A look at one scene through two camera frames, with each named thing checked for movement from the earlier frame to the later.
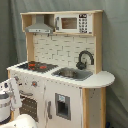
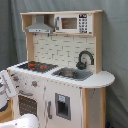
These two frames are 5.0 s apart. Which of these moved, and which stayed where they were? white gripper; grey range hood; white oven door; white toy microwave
Moved: white gripper
Stayed: grey range hood; white oven door; white toy microwave
